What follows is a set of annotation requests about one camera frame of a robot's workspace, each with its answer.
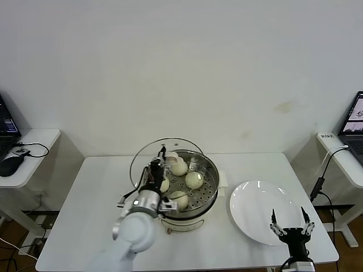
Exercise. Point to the white side desk with mouse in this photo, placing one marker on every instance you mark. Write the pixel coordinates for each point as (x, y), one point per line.
(37, 136)

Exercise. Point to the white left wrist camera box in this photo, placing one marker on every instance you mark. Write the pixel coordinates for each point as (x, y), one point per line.
(168, 205)

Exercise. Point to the small printed desk label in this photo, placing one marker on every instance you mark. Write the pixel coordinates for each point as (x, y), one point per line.
(327, 136)

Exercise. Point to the round glass pot lid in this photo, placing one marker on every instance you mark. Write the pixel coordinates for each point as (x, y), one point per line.
(141, 164)

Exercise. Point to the grey laptop with bright screen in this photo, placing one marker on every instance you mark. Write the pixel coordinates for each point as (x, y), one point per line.
(353, 127)

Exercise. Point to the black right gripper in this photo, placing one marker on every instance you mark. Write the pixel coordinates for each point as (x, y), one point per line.
(295, 241)

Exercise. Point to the round white plate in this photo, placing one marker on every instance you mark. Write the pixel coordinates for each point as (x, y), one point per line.
(255, 209)

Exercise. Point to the black computer mouse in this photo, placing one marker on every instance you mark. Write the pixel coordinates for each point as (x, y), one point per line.
(10, 165)

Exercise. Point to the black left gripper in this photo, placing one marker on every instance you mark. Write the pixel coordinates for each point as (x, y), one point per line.
(156, 178)

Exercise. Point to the small box with QR code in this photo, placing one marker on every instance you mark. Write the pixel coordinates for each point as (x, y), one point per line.
(20, 151)

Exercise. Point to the white steamed baozi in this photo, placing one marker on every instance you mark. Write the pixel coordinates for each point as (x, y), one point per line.
(181, 169)
(194, 180)
(165, 184)
(181, 198)

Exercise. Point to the cream electric pot base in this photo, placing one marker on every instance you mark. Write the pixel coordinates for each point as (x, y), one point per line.
(190, 224)

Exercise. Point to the perforated steel steamer basket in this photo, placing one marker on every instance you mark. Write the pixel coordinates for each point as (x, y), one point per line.
(208, 181)

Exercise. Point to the black laptop with dark screen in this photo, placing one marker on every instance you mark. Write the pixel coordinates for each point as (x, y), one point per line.
(5, 124)

